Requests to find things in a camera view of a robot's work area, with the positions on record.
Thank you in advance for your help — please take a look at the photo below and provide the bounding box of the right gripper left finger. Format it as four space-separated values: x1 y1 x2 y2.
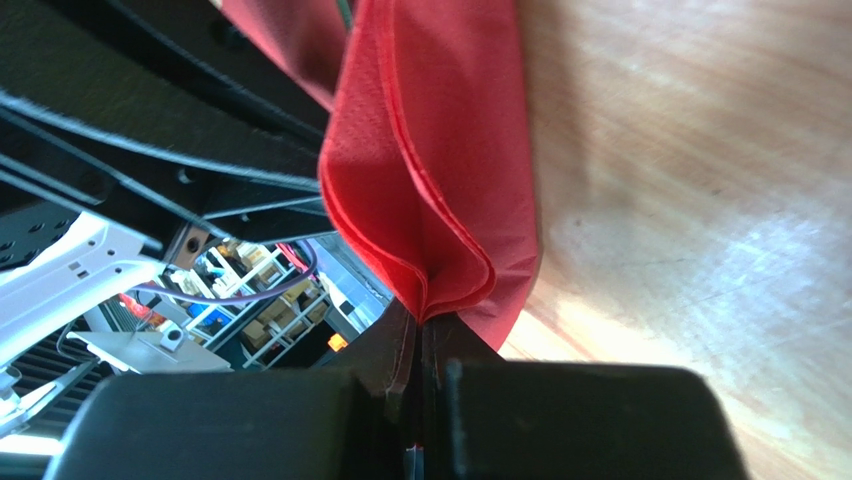
46 303 413 479

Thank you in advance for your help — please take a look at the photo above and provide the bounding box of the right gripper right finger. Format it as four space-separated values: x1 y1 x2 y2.
420 315 748 479

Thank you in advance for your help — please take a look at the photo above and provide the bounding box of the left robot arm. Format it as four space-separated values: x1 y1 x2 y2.
1 1 332 435

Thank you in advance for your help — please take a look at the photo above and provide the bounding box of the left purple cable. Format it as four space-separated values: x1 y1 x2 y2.
129 239 319 307

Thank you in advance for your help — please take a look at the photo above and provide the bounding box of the red paper napkin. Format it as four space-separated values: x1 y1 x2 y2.
219 1 539 348

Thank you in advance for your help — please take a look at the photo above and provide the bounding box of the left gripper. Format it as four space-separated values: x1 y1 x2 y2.
1 1 333 243

